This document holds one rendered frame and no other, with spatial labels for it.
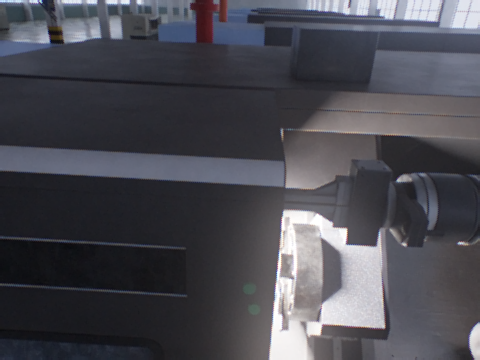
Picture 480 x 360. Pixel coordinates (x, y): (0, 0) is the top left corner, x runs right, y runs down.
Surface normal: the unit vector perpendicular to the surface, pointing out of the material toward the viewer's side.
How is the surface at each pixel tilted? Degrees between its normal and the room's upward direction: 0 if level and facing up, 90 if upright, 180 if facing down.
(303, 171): 45
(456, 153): 109
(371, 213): 86
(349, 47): 90
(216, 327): 86
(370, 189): 86
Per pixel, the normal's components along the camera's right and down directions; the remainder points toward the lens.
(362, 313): -0.01, -0.33
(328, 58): -0.05, 0.44
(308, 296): -0.04, 0.18
